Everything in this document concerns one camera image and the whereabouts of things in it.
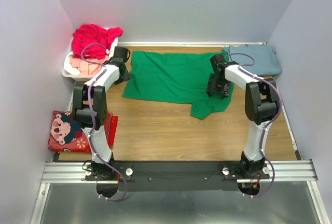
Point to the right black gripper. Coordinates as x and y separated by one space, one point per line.
224 91

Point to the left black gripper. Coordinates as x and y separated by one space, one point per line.
126 78

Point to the green t-shirt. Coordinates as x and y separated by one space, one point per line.
175 78

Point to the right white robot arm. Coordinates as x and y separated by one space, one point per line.
262 105

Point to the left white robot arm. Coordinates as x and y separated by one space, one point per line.
89 108

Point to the magenta t-shirt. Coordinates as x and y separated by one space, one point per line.
90 33

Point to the pink t-shirt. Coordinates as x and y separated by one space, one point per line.
87 68

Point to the folded blue t-shirt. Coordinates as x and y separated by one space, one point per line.
257 59

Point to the white plastic bin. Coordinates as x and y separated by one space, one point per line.
109 53

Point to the white cloth in bin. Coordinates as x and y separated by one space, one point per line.
68 67

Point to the red cartoon folded cloth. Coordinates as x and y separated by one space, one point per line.
66 135

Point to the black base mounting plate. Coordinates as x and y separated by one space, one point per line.
139 176

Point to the aluminium rail frame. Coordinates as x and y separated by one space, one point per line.
290 195

